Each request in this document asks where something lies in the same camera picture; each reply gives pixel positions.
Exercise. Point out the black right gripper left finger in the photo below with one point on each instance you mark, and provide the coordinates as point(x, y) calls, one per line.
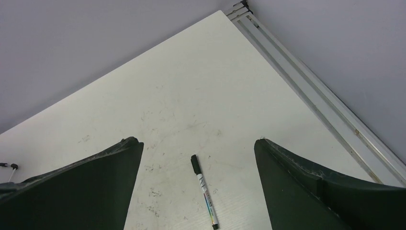
point(91, 194)

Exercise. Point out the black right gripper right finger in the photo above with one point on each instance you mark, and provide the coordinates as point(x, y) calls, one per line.
point(303, 195)

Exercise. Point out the white whiteboard marker black cap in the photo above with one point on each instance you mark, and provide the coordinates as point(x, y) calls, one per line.
point(197, 170)

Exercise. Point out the aluminium rail right side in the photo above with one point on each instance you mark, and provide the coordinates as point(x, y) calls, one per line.
point(379, 162)

